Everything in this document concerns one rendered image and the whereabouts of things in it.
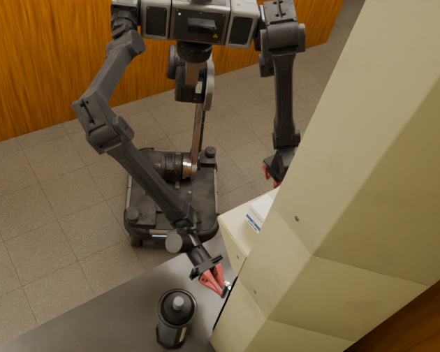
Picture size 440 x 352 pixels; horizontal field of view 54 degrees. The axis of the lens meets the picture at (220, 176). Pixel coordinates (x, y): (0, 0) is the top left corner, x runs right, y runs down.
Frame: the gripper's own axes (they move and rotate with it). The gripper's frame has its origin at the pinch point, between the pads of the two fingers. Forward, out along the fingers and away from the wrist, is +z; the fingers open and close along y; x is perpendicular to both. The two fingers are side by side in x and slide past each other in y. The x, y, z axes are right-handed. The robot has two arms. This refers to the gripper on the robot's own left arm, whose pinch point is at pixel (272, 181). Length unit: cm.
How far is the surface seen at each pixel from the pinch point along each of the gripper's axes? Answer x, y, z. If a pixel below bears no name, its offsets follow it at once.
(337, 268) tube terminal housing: -43, 47, -59
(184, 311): -54, 27, -8
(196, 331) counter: -48, 29, 16
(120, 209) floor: -24, -78, 110
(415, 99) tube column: -46, 43, -94
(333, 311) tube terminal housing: -39, 51, -43
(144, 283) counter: -54, 6, 16
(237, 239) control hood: -45, 28, -41
